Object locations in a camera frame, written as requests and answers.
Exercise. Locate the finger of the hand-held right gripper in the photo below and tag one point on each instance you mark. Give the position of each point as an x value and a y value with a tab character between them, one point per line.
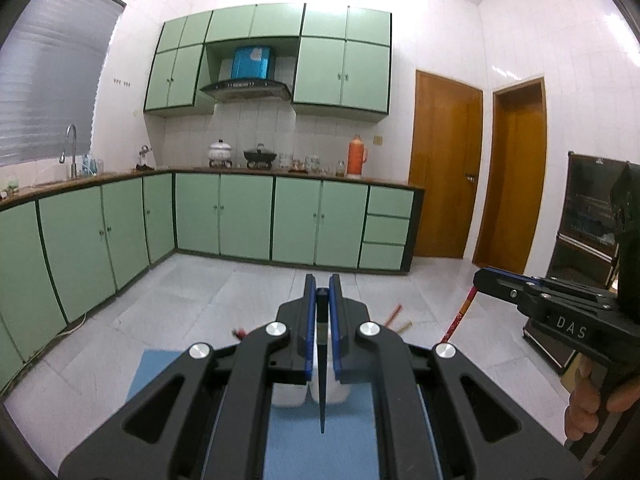
500	287
555	286

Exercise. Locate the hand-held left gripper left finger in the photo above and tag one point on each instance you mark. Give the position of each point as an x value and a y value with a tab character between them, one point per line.
310	340

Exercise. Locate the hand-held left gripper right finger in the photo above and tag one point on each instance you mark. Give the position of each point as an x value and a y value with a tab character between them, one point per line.
336	340

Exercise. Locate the white plastic container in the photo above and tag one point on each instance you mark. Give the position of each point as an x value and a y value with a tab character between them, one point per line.
336	392
290	395

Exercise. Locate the black chopstick with gold band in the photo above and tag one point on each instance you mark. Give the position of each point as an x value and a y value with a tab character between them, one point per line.
322	400

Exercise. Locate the plain bamboo chopstick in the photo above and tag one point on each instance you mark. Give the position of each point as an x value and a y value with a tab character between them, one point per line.
405	327

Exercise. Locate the person's right hand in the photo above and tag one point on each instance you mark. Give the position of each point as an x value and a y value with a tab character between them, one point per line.
582	400

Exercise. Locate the black glass cabinet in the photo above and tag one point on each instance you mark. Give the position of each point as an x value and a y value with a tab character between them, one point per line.
580	210

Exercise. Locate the plain wooden door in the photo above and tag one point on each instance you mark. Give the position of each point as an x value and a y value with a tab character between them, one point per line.
510	175

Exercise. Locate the green base cabinets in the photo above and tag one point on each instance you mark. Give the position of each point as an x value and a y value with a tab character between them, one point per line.
200	220

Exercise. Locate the small glass jar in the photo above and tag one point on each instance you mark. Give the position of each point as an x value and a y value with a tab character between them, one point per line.
341	169

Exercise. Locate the orange thermos flask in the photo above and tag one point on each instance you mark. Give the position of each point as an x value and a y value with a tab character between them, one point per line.
357	157

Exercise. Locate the black wok with lid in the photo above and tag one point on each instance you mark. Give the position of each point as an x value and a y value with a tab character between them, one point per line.
260	156

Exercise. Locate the white lidded pot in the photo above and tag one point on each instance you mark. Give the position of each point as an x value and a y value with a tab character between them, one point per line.
220	152

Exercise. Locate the small countertop ornament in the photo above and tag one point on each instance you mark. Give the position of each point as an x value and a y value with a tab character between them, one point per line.
144	157

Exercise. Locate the black range hood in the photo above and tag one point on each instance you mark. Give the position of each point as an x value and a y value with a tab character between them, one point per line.
245	90

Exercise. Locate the cups beside faucet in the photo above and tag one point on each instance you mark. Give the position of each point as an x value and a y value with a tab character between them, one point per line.
91	165

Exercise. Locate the blue box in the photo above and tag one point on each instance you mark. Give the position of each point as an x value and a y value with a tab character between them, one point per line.
251	62

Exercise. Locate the chrome kitchen faucet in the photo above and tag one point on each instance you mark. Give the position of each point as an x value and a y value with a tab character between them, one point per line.
72	150

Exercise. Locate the grey window blind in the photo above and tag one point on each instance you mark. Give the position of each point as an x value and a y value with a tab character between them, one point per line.
50	70

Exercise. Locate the green wall cabinets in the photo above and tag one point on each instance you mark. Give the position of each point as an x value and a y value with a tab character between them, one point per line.
320	70

